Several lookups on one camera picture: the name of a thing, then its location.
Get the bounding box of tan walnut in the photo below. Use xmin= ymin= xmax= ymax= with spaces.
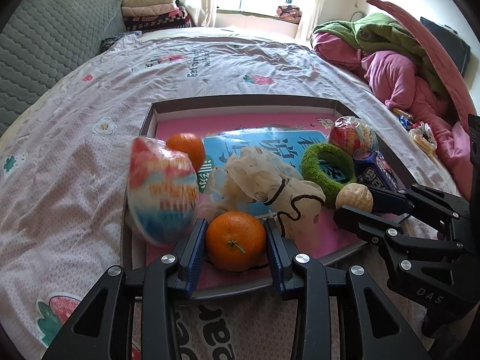
xmin=335 ymin=183 xmax=374 ymax=213

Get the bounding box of blue cookie snack packet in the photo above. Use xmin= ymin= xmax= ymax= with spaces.
xmin=354 ymin=150 xmax=399 ymax=192

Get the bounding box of surprise egg toy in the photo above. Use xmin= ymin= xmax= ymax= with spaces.
xmin=127 ymin=136 xmax=199 ymax=246
xmin=328 ymin=116 xmax=378 ymax=159

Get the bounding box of green fuzzy ring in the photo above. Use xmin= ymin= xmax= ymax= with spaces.
xmin=300 ymin=142 xmax=357 ymax=205

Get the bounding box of beige drawstring cloth bag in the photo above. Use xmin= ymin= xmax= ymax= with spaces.
xmin=197 ymin=146 xmax=326 ymax=252

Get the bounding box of orange mandarin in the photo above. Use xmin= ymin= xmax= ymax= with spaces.
xmin=166 ymin=133 xmax=206 ymax=172
xmin=205 ymin=211 xmax=266 ymax=272

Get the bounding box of snack wrappers pile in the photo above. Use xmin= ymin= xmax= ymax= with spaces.
xmin=391 ymin=108 xmax=437 ymax=158

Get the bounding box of dark grey shallow box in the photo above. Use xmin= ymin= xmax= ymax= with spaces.
xmin=121 ymin=94 xmax=416 ymax=269

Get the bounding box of pink crumpled duvet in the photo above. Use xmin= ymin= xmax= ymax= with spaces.
xmin=313 ymin=32 xmax=473 ymax=199

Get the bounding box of pink strawberry print bedsheet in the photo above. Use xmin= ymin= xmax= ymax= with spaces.
xmin=1 ymin=28 xmax=458 ymax=359

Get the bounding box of green blanket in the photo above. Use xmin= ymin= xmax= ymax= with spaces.
xmin=311 ymin=12 xmax=448 ymax=98

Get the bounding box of patterned bag on windowsill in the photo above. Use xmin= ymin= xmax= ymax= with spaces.
xmin=277 ymin=4 xmax=303 ymax=24

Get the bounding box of dark patterned pillow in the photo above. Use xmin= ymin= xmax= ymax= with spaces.
xmin=98 ymin=31 xmax=143 ymax=54

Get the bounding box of stack of folded blankets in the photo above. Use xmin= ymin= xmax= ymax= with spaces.
xmin=121 ymin=0 xmax=193 ymax=33

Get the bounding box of grey quilted headboard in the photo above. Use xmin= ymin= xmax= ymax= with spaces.
xmin=1 ymin=0 xmax=125 ymax=132

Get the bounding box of wall-mounted black television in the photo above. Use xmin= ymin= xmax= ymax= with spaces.
xmin=420 ymin=17 xmax=471 ymax=77

